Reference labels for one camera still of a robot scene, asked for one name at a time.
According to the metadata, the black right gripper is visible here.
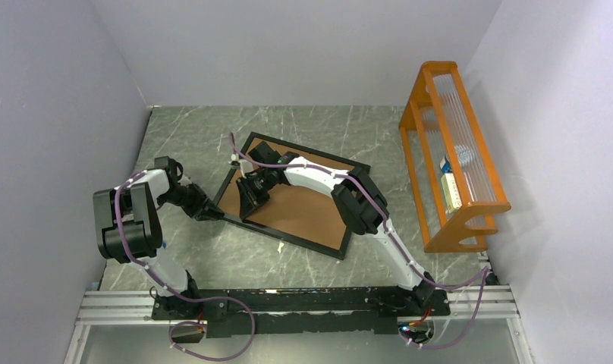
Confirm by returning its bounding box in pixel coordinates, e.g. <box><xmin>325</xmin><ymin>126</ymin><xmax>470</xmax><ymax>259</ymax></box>
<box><xmin>237</xmin><ymin>168</ymin><xmax>275</xmax><ymax>219</ymax></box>

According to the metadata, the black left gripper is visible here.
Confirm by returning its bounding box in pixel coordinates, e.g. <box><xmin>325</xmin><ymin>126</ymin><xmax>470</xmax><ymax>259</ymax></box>
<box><xmin>157</xmin><ymin>183</ymin><xmax>222</xmax><ymax>221</ymax></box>

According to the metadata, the brown backing board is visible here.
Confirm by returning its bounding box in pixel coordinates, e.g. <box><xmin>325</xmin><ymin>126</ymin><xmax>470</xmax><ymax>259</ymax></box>
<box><xmin>218</xmin><ymin>138</ymin><xmax>357</xmax><ymax>251</ymax></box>

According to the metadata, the black picture frame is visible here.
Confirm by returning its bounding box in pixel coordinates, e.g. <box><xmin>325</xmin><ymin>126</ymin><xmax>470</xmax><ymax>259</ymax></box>
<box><xmin>212</xmin><ymin>131</ymin><xmax>373</xmax><ymax>261</ymax></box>

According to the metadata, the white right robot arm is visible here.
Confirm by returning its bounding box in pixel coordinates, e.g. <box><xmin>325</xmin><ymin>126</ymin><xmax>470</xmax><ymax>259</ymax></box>
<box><xmin>231</xmin><ymin>143</ymin><xmax>437</xmax><ymax>315</ymax></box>

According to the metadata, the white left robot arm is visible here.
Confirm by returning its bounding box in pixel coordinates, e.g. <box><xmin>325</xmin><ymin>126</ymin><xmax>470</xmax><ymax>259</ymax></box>
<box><xmin>93</xmin><ymin>156</ymin><xmax>225</xmax><ymax>319</ymax></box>

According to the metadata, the orange wooden shelf rack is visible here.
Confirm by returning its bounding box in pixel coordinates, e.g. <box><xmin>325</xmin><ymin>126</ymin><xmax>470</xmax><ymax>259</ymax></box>
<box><xmin>398</xmin><ymin>61</ymin><xmax>511</xmax><ymax>253</ymax></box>

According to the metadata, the white box in shelf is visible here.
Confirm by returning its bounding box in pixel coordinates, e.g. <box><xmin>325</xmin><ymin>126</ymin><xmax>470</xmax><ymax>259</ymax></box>
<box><xmin>439</xmin><ymin>156</ymin><xmax>462</xmax><ymax>213</ymax></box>

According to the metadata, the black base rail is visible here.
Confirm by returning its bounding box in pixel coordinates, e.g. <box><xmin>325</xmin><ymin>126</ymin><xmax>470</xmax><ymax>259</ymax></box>
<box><xmin>151</xmin><ymin>286</ymin><xmax>451</xmax><ymax>338</ymax></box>

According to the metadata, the aluminium table rail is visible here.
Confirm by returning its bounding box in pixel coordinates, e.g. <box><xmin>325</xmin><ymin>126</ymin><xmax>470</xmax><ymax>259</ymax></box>
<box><xmin>62</xmin><ymin>251</ymin><xmax>533</xmax><ymax>364</ymax></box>

